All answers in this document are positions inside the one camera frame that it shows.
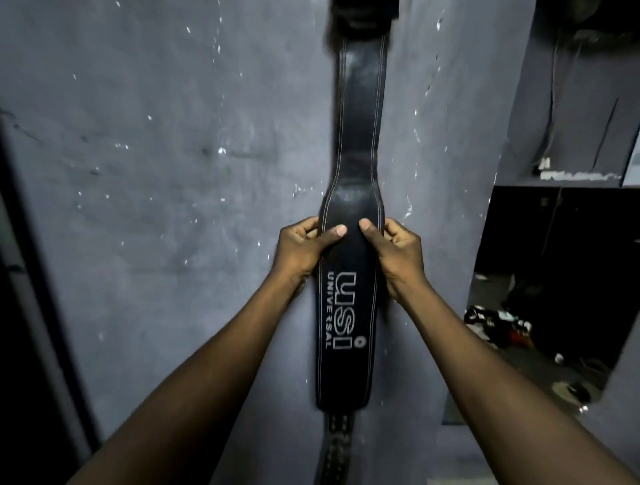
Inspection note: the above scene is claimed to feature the person's right hand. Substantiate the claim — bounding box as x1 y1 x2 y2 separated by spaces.
358 217 431 304

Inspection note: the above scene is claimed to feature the person's left hand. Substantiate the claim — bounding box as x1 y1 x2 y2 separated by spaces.
269 215 349 296

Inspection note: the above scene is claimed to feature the pale round dish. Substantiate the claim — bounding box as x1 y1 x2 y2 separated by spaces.
552 382 592 406

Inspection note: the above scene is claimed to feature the heap of mixed clutter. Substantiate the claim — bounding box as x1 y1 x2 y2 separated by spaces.
463 304 533 350

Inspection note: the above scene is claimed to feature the black belt with white print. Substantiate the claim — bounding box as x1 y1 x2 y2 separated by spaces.
313 0 401 485

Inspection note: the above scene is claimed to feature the white fan cable with plug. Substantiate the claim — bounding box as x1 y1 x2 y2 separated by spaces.
535 42 560 175

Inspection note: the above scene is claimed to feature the grey printed paper sheet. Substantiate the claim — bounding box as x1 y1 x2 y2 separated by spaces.
622 135 640 189

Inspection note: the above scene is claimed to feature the person's right forearm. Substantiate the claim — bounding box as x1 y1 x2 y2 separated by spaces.
395 279 640 485

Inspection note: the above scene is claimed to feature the person's left forearm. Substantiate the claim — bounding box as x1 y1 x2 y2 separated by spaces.
67 269 313 485

